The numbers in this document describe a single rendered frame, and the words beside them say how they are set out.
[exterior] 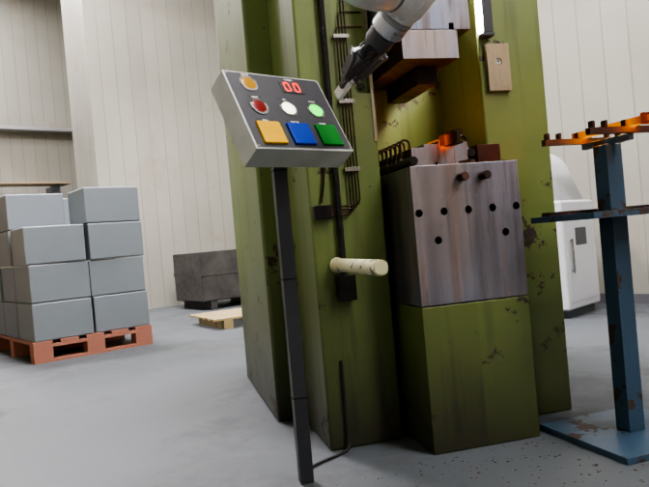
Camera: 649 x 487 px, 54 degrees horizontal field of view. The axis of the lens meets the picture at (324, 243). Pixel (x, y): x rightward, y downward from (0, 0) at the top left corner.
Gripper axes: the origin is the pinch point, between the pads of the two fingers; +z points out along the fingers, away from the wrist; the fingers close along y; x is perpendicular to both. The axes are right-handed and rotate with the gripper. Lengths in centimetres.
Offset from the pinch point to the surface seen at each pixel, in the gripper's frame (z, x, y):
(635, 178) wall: 90, 34, 380
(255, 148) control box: 13.8, -11.1, -26.9
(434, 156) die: 13.9, -12.2, 42.5
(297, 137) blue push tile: 12.6, -8.0, -12.3
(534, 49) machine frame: -13, 17, 94
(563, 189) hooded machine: 114, 42, 317
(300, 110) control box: 13.3, 3.0, -5.7
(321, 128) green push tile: 12.5, -4.4, -2.3
